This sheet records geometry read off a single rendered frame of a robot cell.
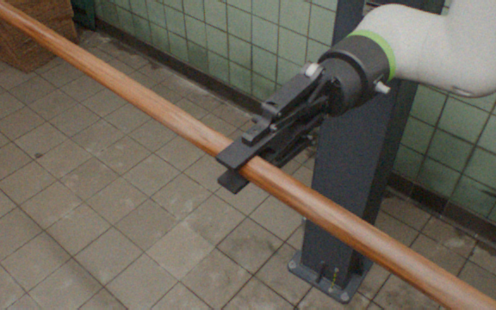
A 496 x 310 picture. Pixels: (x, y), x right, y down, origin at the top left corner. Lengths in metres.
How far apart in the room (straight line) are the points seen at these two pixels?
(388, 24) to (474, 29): 0.12
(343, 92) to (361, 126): 0.61
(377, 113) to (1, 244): 1.58
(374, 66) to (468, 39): 0.12
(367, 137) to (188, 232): 0.98
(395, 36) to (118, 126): 1.94
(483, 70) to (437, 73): 0.06
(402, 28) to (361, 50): 0.09
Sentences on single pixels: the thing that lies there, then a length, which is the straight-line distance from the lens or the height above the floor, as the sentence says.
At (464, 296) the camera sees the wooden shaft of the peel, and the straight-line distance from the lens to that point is 0.47.
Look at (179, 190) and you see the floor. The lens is 2.11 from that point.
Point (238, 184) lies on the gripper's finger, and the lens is 0.54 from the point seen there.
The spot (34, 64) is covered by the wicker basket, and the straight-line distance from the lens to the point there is 3.06.
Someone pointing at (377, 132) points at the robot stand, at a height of 0.79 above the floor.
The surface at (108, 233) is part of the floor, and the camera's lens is 2.03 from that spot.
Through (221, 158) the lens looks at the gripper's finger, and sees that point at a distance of 0.52.
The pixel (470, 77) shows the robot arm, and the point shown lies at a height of 1.22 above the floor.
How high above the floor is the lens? 1.59
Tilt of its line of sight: 45 degrees down
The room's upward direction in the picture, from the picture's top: straight up
